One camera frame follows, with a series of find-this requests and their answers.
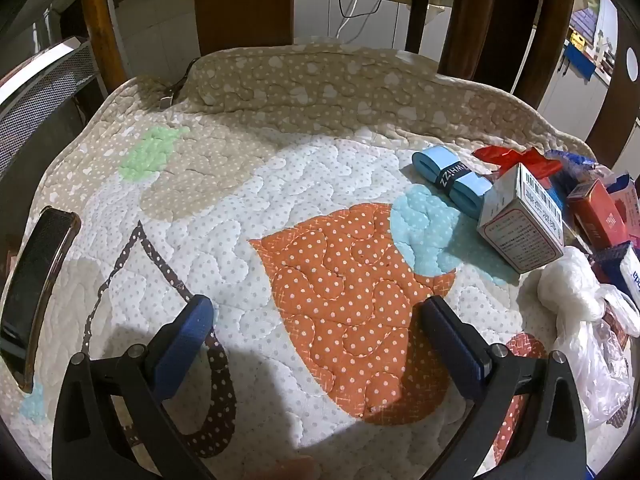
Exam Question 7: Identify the light blue tape roll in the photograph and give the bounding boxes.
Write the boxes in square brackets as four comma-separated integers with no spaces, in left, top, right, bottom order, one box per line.
[411,144,493,220]

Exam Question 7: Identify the black smartphone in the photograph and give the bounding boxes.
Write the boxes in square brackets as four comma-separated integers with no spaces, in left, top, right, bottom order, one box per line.
[0,206,81,393]

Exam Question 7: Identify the blue towel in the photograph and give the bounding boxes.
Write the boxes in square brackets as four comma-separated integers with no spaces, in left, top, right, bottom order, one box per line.
[565,42,598,81]

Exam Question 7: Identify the red plastic wrapper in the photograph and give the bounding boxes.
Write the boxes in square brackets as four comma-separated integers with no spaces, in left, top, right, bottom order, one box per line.
[472,144,563,193]

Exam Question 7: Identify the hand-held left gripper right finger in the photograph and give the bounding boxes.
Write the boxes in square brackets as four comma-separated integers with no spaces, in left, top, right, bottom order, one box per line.
[419,295,588,480]

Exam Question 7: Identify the white cable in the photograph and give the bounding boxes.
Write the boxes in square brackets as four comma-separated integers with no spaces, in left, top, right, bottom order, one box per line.
[335,0,386,43]

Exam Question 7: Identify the white plastic bag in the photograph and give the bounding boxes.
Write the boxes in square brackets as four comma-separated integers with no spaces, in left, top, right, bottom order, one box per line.
[537,246,640,431]

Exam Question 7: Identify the blue white tissue packet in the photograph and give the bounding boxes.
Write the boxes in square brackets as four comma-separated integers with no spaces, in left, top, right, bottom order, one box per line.
[595,242,640,306]

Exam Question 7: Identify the heart print quilted cushion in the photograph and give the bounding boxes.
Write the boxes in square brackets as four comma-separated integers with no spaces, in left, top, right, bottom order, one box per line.
[0,42,640,480]

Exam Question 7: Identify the wooden chair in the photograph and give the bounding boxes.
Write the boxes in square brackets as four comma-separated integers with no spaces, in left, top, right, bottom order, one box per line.
[80,0,640,171]

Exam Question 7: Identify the blue patterned wrapper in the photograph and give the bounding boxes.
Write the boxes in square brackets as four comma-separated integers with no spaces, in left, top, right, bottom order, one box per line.
[545,149,598,176]

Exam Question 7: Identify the red cigarette box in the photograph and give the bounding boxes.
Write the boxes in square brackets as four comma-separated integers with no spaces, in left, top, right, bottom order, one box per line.
[566,178,628,250]

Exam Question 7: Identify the grey kitchen cabinets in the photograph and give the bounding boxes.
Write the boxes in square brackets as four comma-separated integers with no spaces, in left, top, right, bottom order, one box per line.
[537,45,611,141]

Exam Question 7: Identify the white blue cardboard box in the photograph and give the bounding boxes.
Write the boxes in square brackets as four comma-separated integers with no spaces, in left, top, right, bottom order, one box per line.
[476,162,566,275]

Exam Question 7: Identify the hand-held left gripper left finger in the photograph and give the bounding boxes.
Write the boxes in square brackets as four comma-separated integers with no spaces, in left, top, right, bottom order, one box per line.
[51,294,216,480]

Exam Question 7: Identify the metal mesh panel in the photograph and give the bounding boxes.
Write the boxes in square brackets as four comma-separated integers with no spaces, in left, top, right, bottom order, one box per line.
[0,37,101,176]

